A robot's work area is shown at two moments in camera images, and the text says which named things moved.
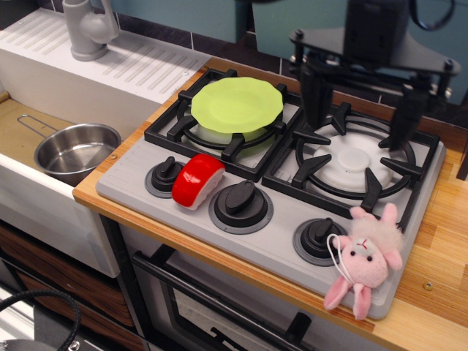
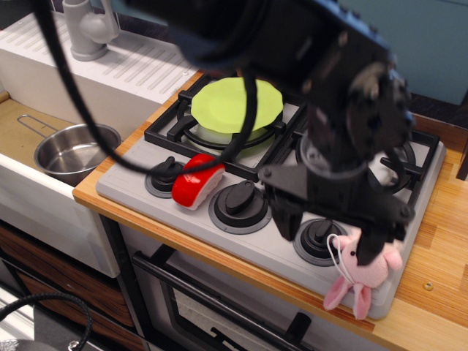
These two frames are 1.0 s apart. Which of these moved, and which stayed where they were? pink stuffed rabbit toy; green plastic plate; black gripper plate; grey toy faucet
Moved: black gripper plate
Stayed: grey toy faucet; pink stuffed rabbit toy; green plastic plate
